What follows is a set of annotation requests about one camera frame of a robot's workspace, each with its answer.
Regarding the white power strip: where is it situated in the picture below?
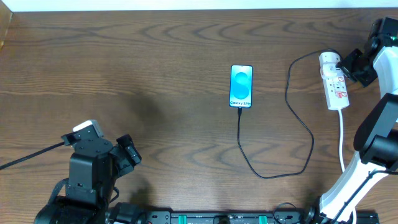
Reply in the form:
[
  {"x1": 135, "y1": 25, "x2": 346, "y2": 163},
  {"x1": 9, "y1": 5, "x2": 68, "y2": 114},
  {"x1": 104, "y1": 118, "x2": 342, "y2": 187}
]
[{"x1": 320, "y1": 63, "x2": 349, "y2": 111}]

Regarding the black USB charging cable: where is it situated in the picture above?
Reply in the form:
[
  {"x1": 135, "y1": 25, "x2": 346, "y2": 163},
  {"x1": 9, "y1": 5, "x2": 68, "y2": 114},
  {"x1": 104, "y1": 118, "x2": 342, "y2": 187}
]
[{"x1": 236, "y1": 48, "x2": 345, "y2": 180}]

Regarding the black left camera cable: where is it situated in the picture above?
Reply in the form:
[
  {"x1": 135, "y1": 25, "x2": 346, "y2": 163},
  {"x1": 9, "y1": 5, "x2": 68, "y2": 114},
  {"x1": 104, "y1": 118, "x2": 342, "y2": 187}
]
[{"x1": 0, "y1": 141, "x2": 66, "y2": 171}]

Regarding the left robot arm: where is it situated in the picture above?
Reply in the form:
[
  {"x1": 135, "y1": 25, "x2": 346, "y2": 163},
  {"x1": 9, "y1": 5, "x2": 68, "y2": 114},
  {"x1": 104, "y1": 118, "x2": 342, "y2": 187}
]
[{"x1": 34, "y1": 124, "x2": 142, "y2": 223}]

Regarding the white power strip cord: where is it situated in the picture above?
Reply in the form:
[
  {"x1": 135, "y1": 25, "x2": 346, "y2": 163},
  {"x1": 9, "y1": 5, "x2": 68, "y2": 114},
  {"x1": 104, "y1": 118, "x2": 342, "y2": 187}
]
[{"x1": 337, "y1": 108, "x2": 358, "y2": 224}]

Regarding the white charger adapter plug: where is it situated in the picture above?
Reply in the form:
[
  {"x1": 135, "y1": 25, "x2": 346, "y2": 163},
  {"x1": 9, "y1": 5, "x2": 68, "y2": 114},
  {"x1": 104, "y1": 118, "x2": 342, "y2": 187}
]
[{"x1": 319, "y1": 52, "x2": 343, "y2": 80}]

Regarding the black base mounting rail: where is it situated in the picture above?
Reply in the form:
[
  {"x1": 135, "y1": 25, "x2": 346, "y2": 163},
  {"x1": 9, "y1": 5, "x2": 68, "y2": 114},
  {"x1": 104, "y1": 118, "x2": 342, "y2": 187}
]
[{"x1": 105, "y1": 202, "x2": 380, "y2": 224}]

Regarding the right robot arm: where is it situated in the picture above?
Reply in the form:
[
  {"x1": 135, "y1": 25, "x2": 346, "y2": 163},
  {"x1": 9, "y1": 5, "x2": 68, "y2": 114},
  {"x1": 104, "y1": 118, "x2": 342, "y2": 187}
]
[{"x1": 307, "y1": 17, "x2": 397, "y2": 223}]

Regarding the blue screen Galaxy smartphone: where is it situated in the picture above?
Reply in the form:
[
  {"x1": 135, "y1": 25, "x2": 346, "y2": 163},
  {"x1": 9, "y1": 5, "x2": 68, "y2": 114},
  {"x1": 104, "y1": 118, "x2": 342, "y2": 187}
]
[{"x1": 229, "y1": 65, "x2": 253, "y2": 108}]

